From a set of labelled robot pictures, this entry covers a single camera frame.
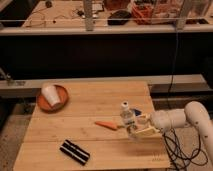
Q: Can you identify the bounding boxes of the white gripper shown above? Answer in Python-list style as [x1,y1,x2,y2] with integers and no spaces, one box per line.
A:
[130,111,170,139]

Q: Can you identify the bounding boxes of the clear plastic bottle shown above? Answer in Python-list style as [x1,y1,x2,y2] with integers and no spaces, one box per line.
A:
[120,101,137,134]

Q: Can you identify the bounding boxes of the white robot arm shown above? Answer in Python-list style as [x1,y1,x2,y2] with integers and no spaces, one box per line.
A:
[130,101,213,164]

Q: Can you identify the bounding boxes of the blue cloth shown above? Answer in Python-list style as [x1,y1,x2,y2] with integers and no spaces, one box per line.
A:
[132,108,142,116]

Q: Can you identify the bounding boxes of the orange toy carrot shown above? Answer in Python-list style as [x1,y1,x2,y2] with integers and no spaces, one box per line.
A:
[95,121,123,131]

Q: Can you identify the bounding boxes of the black white striped block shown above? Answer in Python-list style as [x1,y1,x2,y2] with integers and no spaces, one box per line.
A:
[60,140,90,165]

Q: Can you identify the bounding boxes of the orange plate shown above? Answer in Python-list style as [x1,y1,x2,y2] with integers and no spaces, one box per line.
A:
[36,85,69,113]

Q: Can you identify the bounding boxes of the white foam cup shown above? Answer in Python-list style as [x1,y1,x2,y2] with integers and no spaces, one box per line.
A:
[41,85,60,107]

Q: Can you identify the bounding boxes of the black object on bench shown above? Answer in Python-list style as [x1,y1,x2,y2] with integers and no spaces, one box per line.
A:
[107,10,131,26]

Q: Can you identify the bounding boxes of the orange crate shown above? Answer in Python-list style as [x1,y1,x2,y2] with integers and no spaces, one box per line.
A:
[131,4,153,25]

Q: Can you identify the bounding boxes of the black cables on floor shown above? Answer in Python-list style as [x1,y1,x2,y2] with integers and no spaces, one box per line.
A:
[162,128,209,171]

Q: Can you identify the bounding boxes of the grey metal post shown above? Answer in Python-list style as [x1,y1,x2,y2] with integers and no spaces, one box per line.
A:
[83,0,93,31]

